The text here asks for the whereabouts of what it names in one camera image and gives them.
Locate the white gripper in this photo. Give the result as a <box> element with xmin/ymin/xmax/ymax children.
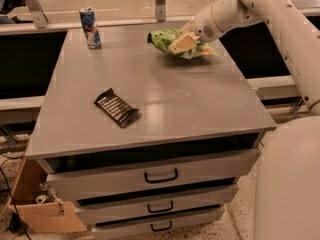
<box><xmin>168</xmin><ymin>5</ymin><xmax>224</xmax><ymax>55</ymax></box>

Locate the green rice chip bag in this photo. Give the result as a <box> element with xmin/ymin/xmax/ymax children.
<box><xmin>147</xmin><ymin>29</ymin><xmax>218</xmax><ymax>59</ymax></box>

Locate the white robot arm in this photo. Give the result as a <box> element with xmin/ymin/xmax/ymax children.
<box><xmin>169</xmin><ymin>0</ymin><xmax>320</xmax><ymax>240</ymax></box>

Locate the dark brown snack packet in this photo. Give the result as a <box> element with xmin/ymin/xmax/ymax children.
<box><xmin>94</xmin><ymin>88</ymin><xmax>138</xmax><ymax>128</ymax></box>

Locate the blue soda can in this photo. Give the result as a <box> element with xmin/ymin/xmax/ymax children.
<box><xmin>79</xmin><ymin>7</ymin><xmax>101</xmax><ymax>49</ymax></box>

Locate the grey drawer cabinet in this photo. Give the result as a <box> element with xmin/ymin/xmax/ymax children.
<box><xmin>25</xmin><ymin>21</ymin><xmax>277</xmax><ymax>240</ymax></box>

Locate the top grey drawer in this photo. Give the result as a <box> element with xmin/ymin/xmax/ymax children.
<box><xmin>47</xmin><ymin>148</ymin><xmax>260</xmax><ymax>201</ymax></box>

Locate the grey drawer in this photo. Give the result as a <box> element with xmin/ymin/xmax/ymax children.
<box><xmin>92</xmin><ymin>206</ymin><xmax>224</xmax><ymax>240</ymax></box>
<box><xmin>75</xmin><ymin>184</ymin><xmax>239</xmax><ymax>225</ymax></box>
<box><xmin>47</xmin><ymin>148</ymin><xmax>260</xmax><ymax>201</ymax></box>

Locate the bottom grey drawer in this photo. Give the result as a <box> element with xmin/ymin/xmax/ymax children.
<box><xmin>92</xmin><ymin>206</ymin><xmax>224</xmax><ymax>240</ymax></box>

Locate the middle grey drawer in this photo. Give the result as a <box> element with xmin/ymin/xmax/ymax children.
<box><xmin>75</xmin><ymin>184</ymin><xmax>239</xmax><ymax>225</ymax></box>

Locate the small white tape roll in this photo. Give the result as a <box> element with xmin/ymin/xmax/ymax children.
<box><xmin>35</xmin><ymin>194</ymin><xmax>48</xmax><ymax>204</ymax></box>

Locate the wooden box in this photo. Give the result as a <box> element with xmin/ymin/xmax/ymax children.
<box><xmin>8</xmin><ymin>158</ymin><xmax>87</xmax><ymax>233</ymax></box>

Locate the black top drawer handle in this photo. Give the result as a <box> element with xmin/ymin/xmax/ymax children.
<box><xmin>144</xmin><ymin>169</ymin><xmax>179</xmax><ymax>184</ymax></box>

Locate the black drawer handle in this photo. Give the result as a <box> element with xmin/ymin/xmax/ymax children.
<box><xmin>147</xmin><ymin>201</ymin><xmax>174</xmax><ymax>214</ymax></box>
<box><xmin>150</xmin><ymin>221</ymin><xmax>173</xmax><ymax>232</ymax></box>
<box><xmin>144</xmin><ymin>169</ymin><xmax>179</xmax><ymax>184</ymax></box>

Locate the metal railing frame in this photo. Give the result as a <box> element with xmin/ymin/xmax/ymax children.
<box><xmin>0</xmin><ymin>0</ymin><xmax>320</xmax><ymax>125</ymax></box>

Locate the black middle drawer handle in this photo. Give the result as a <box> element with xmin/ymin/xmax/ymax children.
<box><xmin>147</xmin><ymin>201</ymin><xmax>174</xmax><ymax>214</ymax></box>

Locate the black bottom drawer handle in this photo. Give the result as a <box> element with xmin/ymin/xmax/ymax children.
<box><xmin>150</xmin><ymin>221</ymin><xmax>173</xmax><ymax>232</ymax></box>

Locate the black floor cable left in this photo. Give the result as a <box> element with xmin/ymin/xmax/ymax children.
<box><xmin>0</xmin><ymin>152</ymin><xmax>33</xmax><ymax>240</ymax></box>

